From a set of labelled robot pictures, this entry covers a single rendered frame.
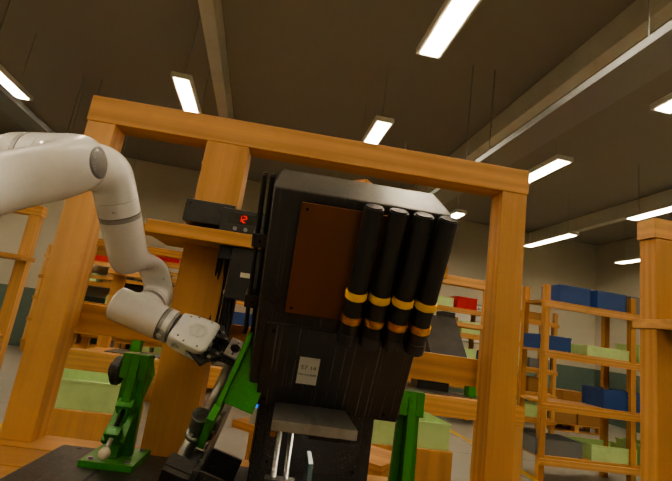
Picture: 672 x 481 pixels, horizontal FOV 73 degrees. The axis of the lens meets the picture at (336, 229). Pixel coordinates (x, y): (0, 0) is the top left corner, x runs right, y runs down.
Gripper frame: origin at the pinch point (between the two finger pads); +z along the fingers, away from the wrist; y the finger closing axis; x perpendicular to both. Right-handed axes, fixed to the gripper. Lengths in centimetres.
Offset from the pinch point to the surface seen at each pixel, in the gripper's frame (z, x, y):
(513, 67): 131, -22, 517
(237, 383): 5.3, -5.7, -11.2
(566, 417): 590, 520, 590
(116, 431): -17.3, 21.6, -17.5
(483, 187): 53, -38, 75
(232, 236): -14.9, -10.9, 29.0
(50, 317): -54, 27, 7
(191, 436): 0.9, 4.9, -20.4
